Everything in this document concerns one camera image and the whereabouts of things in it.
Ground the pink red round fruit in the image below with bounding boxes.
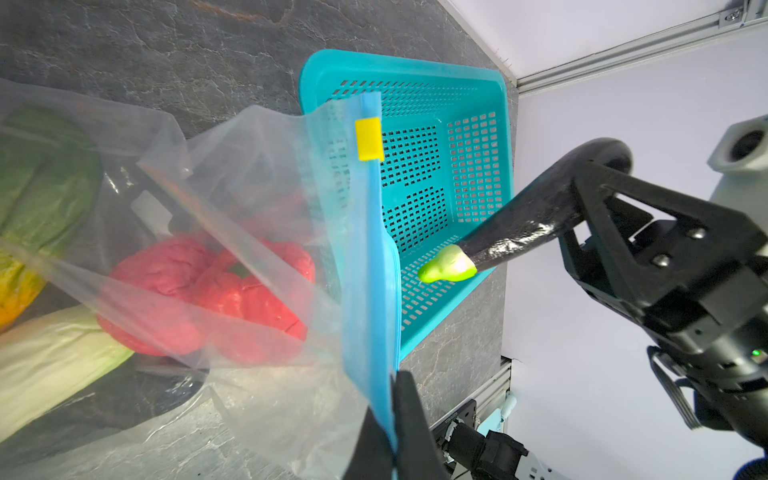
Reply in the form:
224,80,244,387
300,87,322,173
97,237,215,357

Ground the orange green corn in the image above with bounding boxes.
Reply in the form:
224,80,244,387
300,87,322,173
0,104,104,331

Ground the teal plastic basket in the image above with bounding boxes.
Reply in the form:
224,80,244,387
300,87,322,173
299,49,513,357

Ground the white radish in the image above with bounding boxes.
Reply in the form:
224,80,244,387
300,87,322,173
1,306,134,441

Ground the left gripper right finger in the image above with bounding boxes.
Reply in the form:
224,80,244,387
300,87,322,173
393,370,449,480

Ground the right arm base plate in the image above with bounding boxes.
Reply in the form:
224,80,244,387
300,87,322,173
431,399,529,480

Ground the small red pepper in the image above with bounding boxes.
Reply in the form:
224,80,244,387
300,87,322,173
192,251,308,366

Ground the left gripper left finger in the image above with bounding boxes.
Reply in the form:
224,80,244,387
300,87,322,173
342,409,395,480

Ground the clear zip top bag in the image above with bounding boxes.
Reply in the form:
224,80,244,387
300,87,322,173
1,81,401,479

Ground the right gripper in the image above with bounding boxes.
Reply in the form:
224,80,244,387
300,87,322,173
560,161,767,447

